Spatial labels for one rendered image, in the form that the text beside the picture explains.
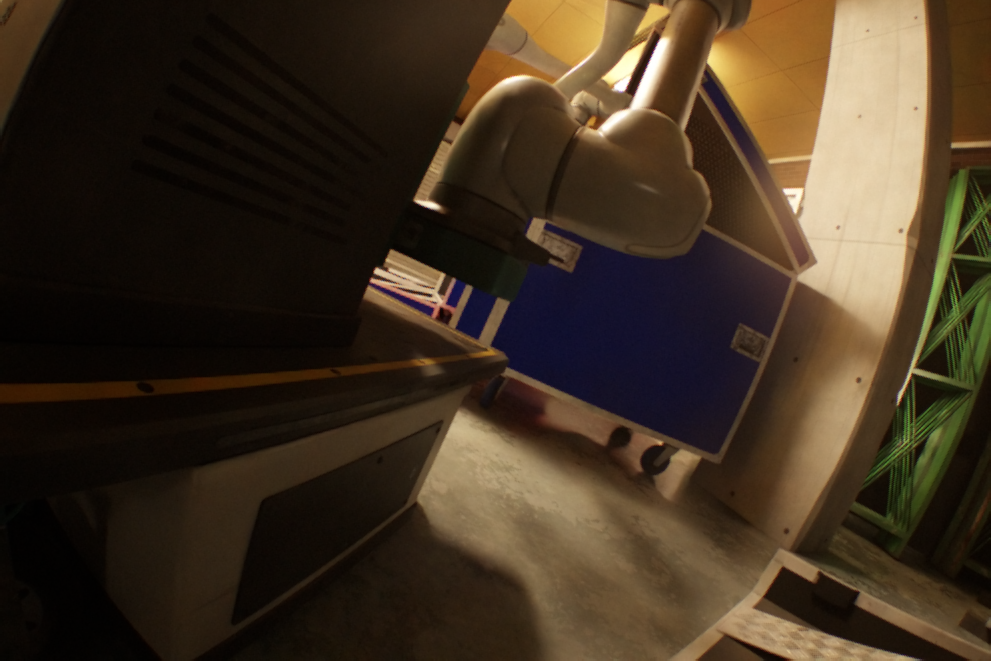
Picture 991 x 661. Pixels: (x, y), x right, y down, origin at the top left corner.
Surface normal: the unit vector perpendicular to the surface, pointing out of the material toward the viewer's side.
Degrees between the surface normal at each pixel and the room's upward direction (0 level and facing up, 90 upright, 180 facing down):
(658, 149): 72
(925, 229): 90
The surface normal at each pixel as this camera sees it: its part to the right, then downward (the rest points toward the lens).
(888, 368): 0.26, 0.13
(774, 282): -0.06, -0.02
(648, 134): -0.07, -0.36
